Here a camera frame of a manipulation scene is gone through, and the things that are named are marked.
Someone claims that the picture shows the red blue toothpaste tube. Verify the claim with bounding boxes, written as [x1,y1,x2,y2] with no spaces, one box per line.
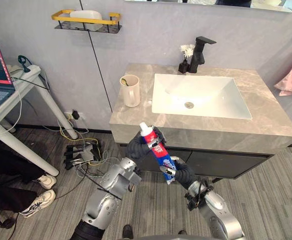
[139,122,177,186]

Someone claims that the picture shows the black floor cable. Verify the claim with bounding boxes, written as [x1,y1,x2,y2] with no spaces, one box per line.
[55,162,105,201]

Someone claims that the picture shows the grey stone vanity cabinet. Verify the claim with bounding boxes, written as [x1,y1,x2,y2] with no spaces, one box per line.
[109,62,292,180]

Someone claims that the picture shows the white power strip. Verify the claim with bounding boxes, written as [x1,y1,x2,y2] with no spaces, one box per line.
[5,64,40,76]

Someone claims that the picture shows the person's white shoe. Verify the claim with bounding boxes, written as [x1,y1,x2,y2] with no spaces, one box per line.
[19,189,56,218]
[33,174,57,190]

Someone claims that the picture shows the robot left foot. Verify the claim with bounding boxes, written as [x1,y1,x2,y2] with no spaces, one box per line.
[122,224,134,239]

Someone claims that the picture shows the white cable bundle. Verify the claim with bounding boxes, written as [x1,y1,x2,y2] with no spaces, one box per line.
[74,129,119,179]

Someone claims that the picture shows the black faucet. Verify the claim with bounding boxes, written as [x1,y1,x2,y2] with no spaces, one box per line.
[188,36,217,74]

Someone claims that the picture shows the white wall socket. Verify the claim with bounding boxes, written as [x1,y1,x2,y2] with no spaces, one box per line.
[63,111,86,121]

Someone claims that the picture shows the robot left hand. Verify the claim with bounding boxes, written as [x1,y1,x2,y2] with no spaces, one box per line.
[125,126,167,161]

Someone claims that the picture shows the white sink basin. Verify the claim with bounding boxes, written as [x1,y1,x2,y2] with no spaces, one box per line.
[151,73,253,120]

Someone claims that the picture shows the black equipment on floor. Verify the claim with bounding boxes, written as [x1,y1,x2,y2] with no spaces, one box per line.
[63,139,103,171]

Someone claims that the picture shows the beige mug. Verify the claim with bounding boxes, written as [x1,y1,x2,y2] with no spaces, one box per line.
[119,74,141,108]

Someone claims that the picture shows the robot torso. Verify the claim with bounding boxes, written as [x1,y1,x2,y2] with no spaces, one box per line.
[135,234,214,240]

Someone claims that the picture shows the white table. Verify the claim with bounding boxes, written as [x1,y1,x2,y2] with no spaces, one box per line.
[0,64,78,177]

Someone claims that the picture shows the black chair base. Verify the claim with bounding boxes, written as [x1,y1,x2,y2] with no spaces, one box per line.
[0,209,15,230]

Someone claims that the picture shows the white soap box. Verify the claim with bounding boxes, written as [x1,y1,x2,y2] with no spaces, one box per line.
[69,9,103,32]

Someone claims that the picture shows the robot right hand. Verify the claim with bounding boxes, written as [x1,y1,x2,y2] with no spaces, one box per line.
[160,156,198,191]

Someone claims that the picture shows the person's leg in black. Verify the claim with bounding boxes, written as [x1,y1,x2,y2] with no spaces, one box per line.
[0,139,46,185]
[0,184,40,215]

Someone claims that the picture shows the black vase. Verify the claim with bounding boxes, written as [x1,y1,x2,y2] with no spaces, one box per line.
[178,59,189,74]

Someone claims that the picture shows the white flowers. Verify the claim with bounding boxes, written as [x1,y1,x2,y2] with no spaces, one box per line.
[180,44,196,61]

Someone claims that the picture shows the yellow black wall shelf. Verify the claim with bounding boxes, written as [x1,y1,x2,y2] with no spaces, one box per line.
[51,9,123,35]

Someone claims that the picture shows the yellow cable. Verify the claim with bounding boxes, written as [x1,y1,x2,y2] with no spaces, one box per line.
[60,126,100,167]

